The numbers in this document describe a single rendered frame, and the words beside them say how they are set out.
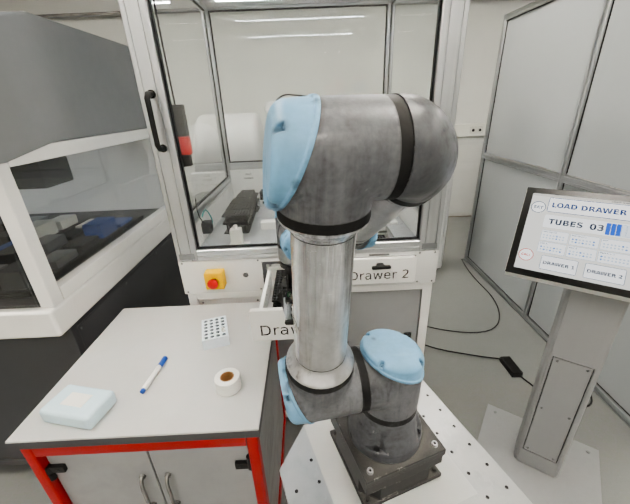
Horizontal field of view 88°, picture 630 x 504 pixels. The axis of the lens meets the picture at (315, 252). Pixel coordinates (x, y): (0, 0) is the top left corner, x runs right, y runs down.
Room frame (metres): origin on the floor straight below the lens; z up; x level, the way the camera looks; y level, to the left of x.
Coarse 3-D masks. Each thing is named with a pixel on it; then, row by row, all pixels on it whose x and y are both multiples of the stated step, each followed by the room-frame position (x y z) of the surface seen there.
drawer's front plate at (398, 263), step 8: (392, 256) 1.16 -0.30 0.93; (400, 256) 1.16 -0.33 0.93; (408, 256) 1.16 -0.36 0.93; (360, 264) 1.15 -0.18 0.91; (368, 264) 1.15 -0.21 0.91; (384, 264) 1.15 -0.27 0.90; (392, 264) 1.15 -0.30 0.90; (400, 264) 1.15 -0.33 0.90; (408, 264) 1.15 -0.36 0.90; (360, 272) 1.15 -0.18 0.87; (368, 272) 1.15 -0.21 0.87; (376, 272) 1.15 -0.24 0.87; (384, 272) 1.15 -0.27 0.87; (392, 272) 1.15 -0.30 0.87; (400, 272) 1.15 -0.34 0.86; (408, 272) 1.15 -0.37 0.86; (352, 280) 1.15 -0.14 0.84; (360, 280) 1.15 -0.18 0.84; (368, 280) 1.15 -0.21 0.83; (376, 280) 1.15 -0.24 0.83; (384, 280) 1.15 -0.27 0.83; (392, 280) 1.15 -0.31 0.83; (400, 280) 1.15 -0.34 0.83; (408, 280) 1.15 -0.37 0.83
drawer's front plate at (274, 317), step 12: (252, 312) 0.82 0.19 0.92; (264, 312) 0.82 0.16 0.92; (276, 312) 0.82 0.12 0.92; (252, 324) 0.82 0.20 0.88; (264, 324) 0.82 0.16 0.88; (276, 324) 0.82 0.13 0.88; (252, 336) 0.82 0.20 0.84; (264, 336) 0.82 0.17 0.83; (276, 336) 0.82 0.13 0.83; (288, 336) 0.82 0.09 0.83
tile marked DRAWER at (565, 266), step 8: (544, 256) 0.93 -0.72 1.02; (552, 256) 0.92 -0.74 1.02; (544, 264) 0.91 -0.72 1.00; (552, 264) 0.90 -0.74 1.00; (560, 264) 0.89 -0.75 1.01; (568, 264) 0.89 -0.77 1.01; (576, 264) 0.88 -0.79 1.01; (560, 272) 0.88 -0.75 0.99; (568, 272) 0.87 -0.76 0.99; (576, 272) 0.86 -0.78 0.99
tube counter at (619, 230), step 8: (592, 224) 0.94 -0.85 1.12; (600, 224) 0.93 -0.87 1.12; (608, 224) 0.92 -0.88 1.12; (616, 224) 0.91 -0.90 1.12; (624, 224) 0.90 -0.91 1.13; (592, 232) 0.92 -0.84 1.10; (600, 232) 0.91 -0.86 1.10; (608, 232) 0.90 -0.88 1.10; (616, 232) 0.89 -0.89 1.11; (624, 232) 0.89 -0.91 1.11
